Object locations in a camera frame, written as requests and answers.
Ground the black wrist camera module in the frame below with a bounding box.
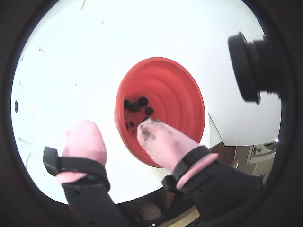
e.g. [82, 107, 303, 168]
[227, 32, 287, 105]

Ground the red collapsible silicone cup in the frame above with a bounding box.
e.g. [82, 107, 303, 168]
[114, 56, 205, 169]

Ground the pink sleeved gripper finger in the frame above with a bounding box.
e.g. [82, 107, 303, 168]
[42, 120, 134, 227]
[136, 117, 264, 227]

